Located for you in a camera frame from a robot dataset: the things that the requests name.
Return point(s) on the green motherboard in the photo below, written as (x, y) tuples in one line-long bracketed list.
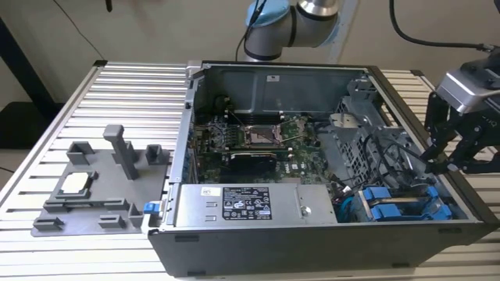
[(309, 158)]

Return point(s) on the black and grey PC case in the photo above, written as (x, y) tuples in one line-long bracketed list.
[(313, 251)]

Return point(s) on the black box beside table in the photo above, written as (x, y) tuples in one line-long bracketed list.
[(27, 126)]

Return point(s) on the metal CPU socket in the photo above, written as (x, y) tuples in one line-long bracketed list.
[(259, 135)]

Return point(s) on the grey plastic parts rack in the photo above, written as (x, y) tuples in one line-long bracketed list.
[(98, 164)]

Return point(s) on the blue case latch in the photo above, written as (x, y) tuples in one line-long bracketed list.
[(151, 207)]

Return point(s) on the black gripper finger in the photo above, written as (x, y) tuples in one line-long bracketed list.
[(475, 158), (439, 128)]

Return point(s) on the grey metal power supply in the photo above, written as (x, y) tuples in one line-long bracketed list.
[(254, 205)]

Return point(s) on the silver CPU chip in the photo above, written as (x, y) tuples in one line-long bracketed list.
[(77, 183)]

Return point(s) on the perforated metal disk bay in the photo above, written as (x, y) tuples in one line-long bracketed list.
[(351, 140)]

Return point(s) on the black graphics card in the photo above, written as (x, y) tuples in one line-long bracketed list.
[(253, 164)]

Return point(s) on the thin metal locking lever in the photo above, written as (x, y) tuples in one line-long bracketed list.
[(238, 117)]

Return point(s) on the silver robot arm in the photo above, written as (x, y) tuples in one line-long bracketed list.
[(270, 38)]

